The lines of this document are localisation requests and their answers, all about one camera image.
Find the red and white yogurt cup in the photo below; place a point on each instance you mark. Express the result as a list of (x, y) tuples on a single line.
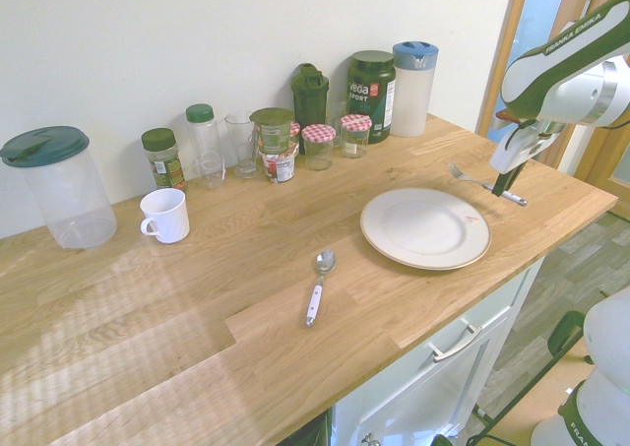
[(280, 166)]

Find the small clear glass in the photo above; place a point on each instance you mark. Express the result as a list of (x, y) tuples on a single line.
[(336, 121)]

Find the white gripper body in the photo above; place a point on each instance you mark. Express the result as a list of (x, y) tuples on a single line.
[(519, 146)]

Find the glass jar red checkered lid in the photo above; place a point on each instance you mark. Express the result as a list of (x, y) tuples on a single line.
[(295, 133), (319, 148)]

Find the green Vega protein tub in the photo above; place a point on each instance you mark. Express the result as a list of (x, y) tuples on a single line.
[(371, 96)]

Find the green clamp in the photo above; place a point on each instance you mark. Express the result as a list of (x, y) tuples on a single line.
[(566, 330)]

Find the dark green shaker bottle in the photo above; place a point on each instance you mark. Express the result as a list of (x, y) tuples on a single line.
[(309, 96)]

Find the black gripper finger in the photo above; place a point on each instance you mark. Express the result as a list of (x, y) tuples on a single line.
[(499, 184), (515, 176)]

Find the spice jar dark green lid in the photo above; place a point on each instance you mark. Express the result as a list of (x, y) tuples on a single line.
[(165, 163)]

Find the white kitchen cabinet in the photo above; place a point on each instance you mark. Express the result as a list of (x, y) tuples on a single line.
[(443, 382)]

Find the white ceramic mug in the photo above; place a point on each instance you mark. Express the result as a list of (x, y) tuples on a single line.
[(170, 217)]

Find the white plate with gold rim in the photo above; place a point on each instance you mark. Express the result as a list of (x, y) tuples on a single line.
[(425, 227)]

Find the wooden door frame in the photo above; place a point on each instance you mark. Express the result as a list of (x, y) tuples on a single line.
[(502, 57)]

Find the metal cabinet knob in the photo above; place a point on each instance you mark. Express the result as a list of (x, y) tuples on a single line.
[(368, 439)]

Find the clear bottle green cap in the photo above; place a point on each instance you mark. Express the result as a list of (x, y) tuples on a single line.
[(207, 146)]

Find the white pitcher blue lid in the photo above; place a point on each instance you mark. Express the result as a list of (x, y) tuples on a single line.
[(413, 96)]

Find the labelled jar red checkered lid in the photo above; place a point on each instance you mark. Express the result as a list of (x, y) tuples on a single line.
[(355, 138)]

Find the tall clear drinking glass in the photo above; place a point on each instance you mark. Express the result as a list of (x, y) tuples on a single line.
[(243, 141)]

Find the large clear container green lid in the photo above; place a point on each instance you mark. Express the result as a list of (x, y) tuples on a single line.
[(69, 195)]

